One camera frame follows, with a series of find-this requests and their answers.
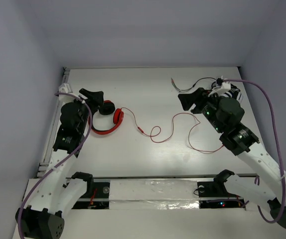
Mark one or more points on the white black headphones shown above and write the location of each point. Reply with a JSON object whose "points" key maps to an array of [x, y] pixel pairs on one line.
{"points": [[237, 92]]}

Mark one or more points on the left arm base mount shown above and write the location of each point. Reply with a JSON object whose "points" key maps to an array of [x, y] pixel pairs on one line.
{"points": [[97, 199]]}

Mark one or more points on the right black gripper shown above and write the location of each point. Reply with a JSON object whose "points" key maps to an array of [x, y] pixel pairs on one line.
{"points": [[199, 96]]}

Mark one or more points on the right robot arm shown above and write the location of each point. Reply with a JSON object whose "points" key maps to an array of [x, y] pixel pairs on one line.
{"points": [[225, 115]]}

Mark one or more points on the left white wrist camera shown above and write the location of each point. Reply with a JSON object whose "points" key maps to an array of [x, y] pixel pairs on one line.
{"points": [[66, 95]]}

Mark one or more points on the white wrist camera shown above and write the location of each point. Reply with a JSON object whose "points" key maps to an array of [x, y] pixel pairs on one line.
{"points": [[66, 95], [221, 88]]}

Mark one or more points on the aluminium side rail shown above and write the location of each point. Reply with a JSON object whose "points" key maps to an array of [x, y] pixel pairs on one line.
{"points": [[49, 140]]}

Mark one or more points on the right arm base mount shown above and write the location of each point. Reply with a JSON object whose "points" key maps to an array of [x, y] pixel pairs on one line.
{"points": [[214, 196]]}

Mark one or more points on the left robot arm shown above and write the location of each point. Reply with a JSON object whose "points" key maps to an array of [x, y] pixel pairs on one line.
{"points": [[44, 209]]}

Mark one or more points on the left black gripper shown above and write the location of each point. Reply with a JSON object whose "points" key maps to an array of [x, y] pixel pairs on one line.
{"points": [[87, 100]]}

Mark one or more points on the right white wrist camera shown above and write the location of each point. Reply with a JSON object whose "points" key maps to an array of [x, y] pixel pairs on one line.
{"points": [[221, 88]]}

